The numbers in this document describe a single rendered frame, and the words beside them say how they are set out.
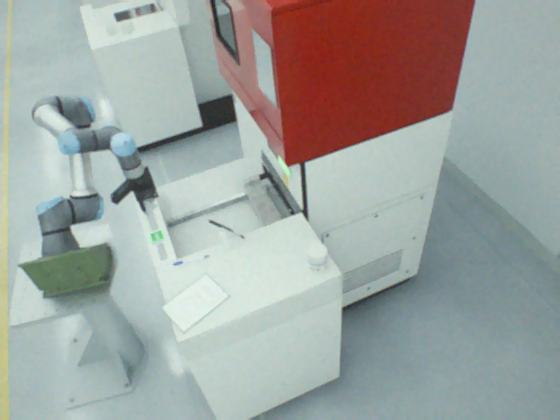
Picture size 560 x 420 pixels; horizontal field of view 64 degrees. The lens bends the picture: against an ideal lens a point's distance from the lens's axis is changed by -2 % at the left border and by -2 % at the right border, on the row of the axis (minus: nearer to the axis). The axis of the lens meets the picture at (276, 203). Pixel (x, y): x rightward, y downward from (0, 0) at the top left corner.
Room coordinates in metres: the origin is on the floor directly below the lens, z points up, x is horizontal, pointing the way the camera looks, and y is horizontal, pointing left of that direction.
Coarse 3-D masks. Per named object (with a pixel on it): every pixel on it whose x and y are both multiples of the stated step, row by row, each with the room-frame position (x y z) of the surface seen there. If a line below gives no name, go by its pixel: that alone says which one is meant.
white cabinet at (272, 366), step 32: (288, 320) 0.88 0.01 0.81; (320, 320) 0.92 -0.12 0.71; (224, 352) 0.80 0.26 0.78; (256, 352) 0.84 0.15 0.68; (288, 352) 0.88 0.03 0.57; (320, 352) 0.92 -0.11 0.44; (224, 384) 0.79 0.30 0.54; (256, 384) 0.83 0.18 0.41; (288, 384) 0.87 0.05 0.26; (320, 384) 0.92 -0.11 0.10; (224, 416) 0.77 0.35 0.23
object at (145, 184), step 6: (144, 168) 1.27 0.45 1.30; (144, 174) 1.24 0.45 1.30; (150, 174) 1.25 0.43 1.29; (132, 180) 1.22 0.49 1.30; (138, 180) 1.22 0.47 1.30; (144, 180) 1.25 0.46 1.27; (150, 180) 1.25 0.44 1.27; (138, 186) 1.24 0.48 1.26; (144, 186) 1.24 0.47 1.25; (150, 186) 1.24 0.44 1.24; (138, 192) 1.22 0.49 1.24; (144, 192) 1.22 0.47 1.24; (150, 192) 1.23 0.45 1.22; (156, 192) 1.24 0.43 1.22; (144, 198) 1.23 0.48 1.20; (150, 198) 1.24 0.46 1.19
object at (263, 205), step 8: (256, 184) 1.57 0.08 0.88; (256, 200) 1.47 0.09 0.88; (264, 200) 1.46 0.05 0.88; (256, 208) 1.42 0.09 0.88; (264, 208) 1.41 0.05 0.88; (272, 208) 1.41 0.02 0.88; (264, 216) 1.36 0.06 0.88; (272, 216) 1.36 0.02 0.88; (280, 216) 1.35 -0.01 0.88; (264, 224) 1.33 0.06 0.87
